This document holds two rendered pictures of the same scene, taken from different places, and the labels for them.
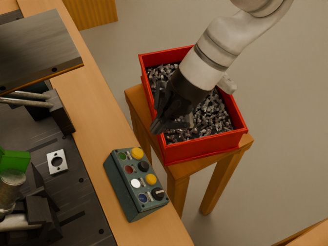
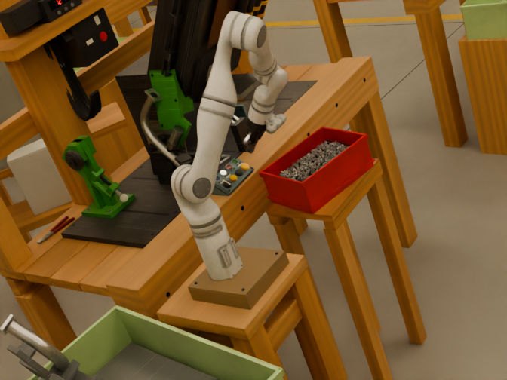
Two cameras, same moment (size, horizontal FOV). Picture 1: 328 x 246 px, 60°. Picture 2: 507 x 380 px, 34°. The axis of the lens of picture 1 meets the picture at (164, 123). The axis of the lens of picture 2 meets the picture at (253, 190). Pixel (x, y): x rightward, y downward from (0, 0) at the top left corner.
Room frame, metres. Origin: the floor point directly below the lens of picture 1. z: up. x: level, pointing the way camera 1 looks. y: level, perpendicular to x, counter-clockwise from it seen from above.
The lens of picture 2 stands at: (-0.49, -2.29, 2.12)
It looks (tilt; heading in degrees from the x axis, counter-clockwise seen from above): 27 degrees down; 72
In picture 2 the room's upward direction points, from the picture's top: 20 degrees counter-clockwise
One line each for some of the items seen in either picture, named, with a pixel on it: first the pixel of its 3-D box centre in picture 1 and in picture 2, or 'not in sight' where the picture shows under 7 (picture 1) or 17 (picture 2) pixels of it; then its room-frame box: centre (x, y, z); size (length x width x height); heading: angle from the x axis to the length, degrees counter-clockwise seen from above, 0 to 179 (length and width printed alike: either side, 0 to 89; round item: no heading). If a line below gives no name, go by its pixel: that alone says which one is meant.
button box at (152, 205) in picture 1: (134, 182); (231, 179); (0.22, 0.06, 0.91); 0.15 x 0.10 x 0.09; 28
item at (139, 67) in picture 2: not in sight; (173, 96); (0.28, 0.59, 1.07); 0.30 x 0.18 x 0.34; 28
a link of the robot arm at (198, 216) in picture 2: not in sight; (196, 196); (-0.02, -0.37, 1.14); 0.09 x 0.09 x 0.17; 8
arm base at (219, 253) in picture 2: not in sight; (215, 245); (-0.02, -0.38, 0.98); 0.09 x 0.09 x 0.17; 31
